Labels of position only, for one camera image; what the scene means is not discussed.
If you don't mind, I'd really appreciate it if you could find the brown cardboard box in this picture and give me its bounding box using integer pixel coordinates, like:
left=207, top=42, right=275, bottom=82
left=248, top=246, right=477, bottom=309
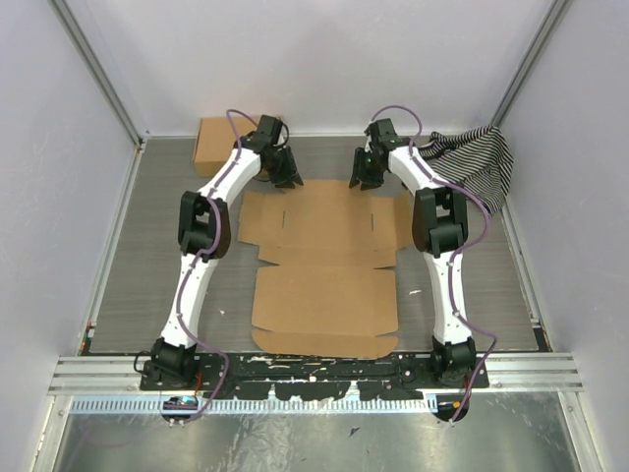
left=193, top=116, right=258, bottom=179
left=238, top=180, right=412, bottom=360

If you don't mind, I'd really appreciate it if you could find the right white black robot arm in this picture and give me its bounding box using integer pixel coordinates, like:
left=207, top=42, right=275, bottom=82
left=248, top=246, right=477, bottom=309
left=350, top=117, right=478, bottom=388

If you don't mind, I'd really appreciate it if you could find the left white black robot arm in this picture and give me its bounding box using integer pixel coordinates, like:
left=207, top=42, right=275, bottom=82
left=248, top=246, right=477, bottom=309
left=143, top=115, right=303, bottom=390

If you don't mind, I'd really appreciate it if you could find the closed brown cardboard box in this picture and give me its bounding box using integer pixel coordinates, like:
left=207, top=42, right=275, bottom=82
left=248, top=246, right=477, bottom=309
left=193, top=116, right=258, bottom=179

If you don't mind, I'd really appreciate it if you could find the black white striped cloth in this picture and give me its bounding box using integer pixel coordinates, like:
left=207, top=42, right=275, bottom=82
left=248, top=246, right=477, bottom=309
left=419, top=126, right=514, bottom=217

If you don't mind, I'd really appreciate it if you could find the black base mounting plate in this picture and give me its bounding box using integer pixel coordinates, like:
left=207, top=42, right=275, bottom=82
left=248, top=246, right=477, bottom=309
left=134, top=351, right=488, bottom=401

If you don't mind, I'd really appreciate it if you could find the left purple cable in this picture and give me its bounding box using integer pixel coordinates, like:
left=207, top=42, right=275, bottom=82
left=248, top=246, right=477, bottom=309
left=166, top=108, right=261, bottom=428

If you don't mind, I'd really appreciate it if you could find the purple cable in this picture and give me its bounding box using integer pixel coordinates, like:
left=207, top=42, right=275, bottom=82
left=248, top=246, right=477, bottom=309
left=166, top=108, right=261, bottom=428
left=371, top=104, right=497, bottom=424

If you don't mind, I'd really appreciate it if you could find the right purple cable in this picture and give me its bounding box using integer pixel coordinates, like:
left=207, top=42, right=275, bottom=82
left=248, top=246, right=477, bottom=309
left=371, top=104, right=497, bottom=424

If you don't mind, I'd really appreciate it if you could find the right aluminium corner post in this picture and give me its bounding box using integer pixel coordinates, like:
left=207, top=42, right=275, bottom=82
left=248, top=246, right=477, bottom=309
left=490, top=0, right=573, bottom=128

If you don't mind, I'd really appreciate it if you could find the aluminium corner post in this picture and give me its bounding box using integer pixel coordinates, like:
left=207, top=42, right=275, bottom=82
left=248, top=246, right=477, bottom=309
left=47, top=0, right=144, bottom=147
left=490, top=0, right=573, bottom=128

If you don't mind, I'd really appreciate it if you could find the left aluminium corner post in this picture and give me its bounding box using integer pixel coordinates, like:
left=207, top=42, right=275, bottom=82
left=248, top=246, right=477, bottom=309
left=47, top=0, right=144, bottom=147

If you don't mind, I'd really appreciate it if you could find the aluminium front rail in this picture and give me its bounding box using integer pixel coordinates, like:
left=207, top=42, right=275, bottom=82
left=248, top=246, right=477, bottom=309
left=48, top=352, right=584, bottom=396

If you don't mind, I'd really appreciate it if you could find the white slotted cable duct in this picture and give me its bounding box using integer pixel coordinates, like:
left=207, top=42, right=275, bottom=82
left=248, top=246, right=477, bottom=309
left=69, top=395, right=437, bottom=415

